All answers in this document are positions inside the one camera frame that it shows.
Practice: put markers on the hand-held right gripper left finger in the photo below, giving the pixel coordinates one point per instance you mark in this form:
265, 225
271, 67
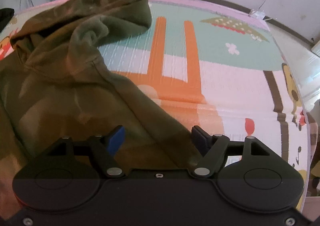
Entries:
116, 140

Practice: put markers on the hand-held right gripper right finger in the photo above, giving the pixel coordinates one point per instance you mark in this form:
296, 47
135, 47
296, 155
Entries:
201, 140

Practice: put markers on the green tie-dye hoodie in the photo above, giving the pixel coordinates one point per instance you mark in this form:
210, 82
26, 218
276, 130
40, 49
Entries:
62, 78

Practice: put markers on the printed play mat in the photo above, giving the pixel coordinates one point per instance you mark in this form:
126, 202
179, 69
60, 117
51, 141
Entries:
225, 78

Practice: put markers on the white power strip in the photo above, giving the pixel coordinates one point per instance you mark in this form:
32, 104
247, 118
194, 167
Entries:
257, 13

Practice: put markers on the black patterned garment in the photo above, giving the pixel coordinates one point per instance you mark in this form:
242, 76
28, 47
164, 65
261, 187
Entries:
6, 18

